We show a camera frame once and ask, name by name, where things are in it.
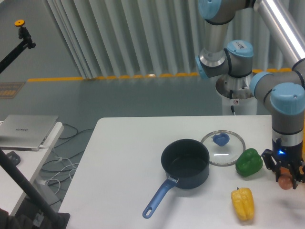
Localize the black floor cable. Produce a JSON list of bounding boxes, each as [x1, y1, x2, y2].
[[39, 123, 95, 206]]

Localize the dark blue saucepan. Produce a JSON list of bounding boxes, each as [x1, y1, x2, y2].
[[142, 139, 210, 219]]

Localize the green bell pepper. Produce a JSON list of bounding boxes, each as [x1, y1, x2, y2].
[[235, 148, 263, 177]]

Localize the small black table mount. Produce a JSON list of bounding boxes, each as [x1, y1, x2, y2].
[[6, 151, 21, 166]]

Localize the silver laptop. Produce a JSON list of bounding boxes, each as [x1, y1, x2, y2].
[[0, 114, 58, 151]]

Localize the glass lid blue knob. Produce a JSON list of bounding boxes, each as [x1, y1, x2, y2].
[[201, 130, 246, 167]]

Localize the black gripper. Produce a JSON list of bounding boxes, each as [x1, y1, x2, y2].
[[261, 139, 305, 189]]

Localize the yellow bell pepper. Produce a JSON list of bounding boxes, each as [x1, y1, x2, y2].
[[231, 187, 254, 221]]

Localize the white cable bundle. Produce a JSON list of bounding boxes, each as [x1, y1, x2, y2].
[[45, 156, 79, 198]]

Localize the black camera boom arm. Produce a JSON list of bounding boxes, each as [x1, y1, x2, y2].
[[0, 19, 36, 73]]

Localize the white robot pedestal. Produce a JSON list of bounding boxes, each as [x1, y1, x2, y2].
[[215, 73, 257, 115]]

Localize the black tripod pole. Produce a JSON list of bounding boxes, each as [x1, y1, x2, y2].
[[0, 150, 70, 229]]

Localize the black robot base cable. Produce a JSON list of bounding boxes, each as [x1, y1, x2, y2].
[[229, 89, 237, 116]]

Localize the white side table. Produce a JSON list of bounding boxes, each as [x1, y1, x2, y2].
[[0, 122, 64, 215]]

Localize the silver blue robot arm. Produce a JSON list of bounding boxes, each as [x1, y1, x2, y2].
[[195, 0, 305, 188]]

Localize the brown egg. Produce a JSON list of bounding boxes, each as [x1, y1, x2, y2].
[[278, 176, 293, 190]]

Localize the orange bread loaf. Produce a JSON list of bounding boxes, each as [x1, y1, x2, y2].
[[280, 167, 304, 177]]

